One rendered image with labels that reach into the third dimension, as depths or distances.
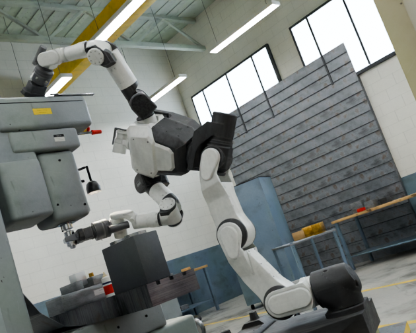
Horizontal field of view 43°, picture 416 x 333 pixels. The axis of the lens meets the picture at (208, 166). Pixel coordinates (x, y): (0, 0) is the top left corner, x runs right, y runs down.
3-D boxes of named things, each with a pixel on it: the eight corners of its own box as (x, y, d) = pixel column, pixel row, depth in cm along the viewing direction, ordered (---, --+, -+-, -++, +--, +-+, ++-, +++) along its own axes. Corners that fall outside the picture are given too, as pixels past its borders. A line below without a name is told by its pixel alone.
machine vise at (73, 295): (113, 295, 259) (107, 273, 261) (131, 289, 249) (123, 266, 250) (49, 317, 234) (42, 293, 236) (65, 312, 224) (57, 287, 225)
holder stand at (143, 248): (137, 287, 220) (123, 240, 223) (171, 275, 205) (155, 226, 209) (114, 295, 211) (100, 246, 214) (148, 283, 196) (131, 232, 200)
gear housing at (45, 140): (59, 164, 265) (53, 145, 267) (82, 145, 248) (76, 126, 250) (-7, 172, 242) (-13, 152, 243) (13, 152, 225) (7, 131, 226)
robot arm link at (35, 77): (27, 100, 244) (37, 78, 240) (16, 88, 248) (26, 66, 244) (49, 102, 255) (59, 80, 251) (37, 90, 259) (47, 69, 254)
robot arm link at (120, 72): (103, 41, 228) (131, 86, 235) (114, 33, 239) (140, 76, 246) (83, 53, 232) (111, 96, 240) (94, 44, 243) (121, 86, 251)
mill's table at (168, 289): (57, 330, 286) (53, 316, 288) (201, 288, 201) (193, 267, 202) (15, 345, 270) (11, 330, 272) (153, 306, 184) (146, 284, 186)
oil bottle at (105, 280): (112, 295, 233) (105, 271, 235) (117, 294, 231) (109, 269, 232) (104, 298, 231) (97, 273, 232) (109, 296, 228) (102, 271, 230)
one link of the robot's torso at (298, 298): (326, 300, 230) (315, 271, 232) (316, 310, 212) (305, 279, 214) (283, 312, 238) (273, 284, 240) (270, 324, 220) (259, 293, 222)
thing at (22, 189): (32, 228, 245) (18, 175, 249) (55, 213, 228) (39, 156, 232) (-8, 236, 231) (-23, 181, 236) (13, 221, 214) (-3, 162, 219)
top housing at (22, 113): (70, 144, 274) (61, 115, 277) (94, 123, 256) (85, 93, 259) (-23, 153, 241) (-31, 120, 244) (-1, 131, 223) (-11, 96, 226)
